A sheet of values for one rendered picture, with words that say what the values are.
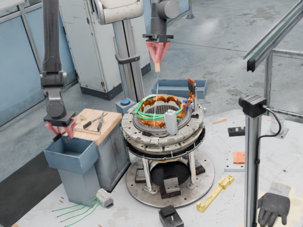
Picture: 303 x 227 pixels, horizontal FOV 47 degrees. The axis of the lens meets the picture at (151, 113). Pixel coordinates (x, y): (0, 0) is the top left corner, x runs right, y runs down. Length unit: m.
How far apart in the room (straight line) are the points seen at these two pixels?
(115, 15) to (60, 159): 0.68
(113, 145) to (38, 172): 1.65
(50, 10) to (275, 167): 1.10
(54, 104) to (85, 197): 0.46
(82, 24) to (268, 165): 2.47
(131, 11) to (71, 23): 2.09
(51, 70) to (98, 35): 2.36
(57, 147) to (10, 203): 1.49
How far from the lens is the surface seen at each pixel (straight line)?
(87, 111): 1.58
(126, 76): 1.77
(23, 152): 3.43
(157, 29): 1.24
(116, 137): 1.52
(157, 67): 1.27
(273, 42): 2.95
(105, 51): 3.64
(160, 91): 1.64
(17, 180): 3.10
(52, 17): 1.14
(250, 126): 0.91
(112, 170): 1.54
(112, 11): 1.62
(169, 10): 1.18
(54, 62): 1.20
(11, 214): 2.84
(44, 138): 3.51
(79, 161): 1.33
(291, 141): 1.78
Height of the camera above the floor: 1.85
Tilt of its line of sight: 32 degrees down
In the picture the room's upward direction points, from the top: 9 degrees counter-clockwise
